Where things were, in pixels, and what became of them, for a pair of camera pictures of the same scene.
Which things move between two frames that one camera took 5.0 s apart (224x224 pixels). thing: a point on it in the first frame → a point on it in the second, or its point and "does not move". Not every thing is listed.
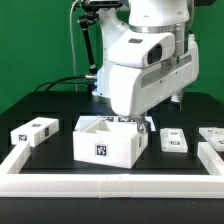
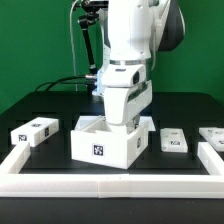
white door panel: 214,136 does not move
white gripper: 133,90 → 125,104
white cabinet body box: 116,144 does not move
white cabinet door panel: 173,140 does not move
